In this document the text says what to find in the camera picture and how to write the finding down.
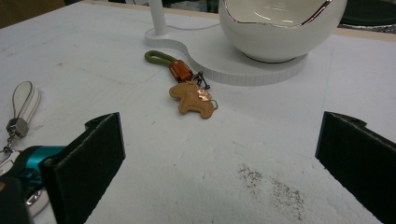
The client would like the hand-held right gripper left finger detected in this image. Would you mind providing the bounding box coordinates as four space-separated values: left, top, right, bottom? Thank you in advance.
41 111 126 224

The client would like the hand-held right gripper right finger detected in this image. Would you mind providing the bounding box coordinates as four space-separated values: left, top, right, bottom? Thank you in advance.
315 110 396 224

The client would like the horse keychain with green loop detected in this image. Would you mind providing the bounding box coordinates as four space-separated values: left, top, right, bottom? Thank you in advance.
144 49 219 120

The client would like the white key stand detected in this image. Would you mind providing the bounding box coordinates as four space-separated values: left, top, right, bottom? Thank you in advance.
145 0 308 88

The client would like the green braided lanyard strap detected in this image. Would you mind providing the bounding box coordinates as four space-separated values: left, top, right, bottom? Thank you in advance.
218 0 348 63

